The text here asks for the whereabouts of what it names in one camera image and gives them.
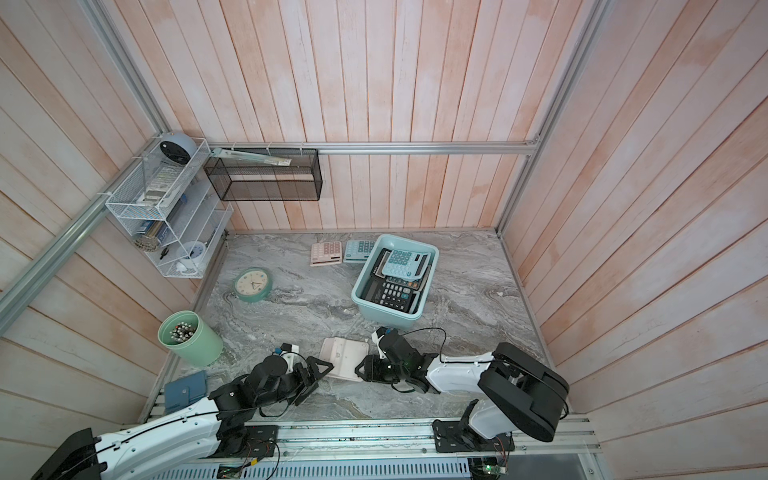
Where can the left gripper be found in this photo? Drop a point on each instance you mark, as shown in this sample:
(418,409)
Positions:
(306,385)

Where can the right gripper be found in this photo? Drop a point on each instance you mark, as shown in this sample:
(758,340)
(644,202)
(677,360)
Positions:
(372,370)

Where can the upturned pink calculator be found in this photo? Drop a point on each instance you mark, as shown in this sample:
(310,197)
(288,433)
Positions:
(345,355)

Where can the upturned light blue calculator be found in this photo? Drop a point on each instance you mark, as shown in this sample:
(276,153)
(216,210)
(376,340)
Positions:
(406,265)

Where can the large black desk calculator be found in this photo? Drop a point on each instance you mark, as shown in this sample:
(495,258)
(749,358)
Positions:
(380,263)

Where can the small pink calculator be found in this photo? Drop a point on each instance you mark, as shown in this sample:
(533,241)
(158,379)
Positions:
(326,253)

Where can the mint green storage box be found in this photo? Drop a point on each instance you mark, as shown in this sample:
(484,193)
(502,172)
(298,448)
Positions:
(380,315)

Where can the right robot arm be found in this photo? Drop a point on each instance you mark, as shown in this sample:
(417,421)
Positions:
(520,393)

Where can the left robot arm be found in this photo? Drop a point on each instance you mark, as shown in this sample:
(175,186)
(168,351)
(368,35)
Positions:
(215,423)

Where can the small teal calculator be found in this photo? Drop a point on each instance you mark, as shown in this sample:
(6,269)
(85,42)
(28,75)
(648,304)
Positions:
(358,251)

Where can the green pen cup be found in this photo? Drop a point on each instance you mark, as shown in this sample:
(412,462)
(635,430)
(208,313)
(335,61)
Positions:
(189,337)

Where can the green round clock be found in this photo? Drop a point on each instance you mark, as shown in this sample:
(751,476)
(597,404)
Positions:
(253,285)

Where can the white mug on shelf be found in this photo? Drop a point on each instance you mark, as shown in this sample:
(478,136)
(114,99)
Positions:
(191,256)

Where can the black mesh basket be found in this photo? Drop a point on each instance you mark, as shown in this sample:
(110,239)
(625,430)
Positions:
(238,181)

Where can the ruler on basket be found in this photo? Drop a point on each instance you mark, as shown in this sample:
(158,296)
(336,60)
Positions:
(256,158)

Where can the grey round alarm clock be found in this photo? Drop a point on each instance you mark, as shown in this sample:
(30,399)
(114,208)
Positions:
(178,147)

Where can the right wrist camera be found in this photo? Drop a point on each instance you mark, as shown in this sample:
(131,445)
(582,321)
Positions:
(379,334)

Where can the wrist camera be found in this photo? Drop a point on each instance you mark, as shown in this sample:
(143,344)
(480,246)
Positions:
(379,334)
(289,352)

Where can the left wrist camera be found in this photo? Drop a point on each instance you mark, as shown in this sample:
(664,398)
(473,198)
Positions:
(289,352)

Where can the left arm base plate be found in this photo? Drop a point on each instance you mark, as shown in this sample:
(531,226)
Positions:
(252,441)

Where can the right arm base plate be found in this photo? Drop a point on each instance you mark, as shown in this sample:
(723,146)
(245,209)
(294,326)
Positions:
(456,437)

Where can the white wire shelf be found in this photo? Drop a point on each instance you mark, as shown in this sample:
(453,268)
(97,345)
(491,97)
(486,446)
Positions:
(162,205)

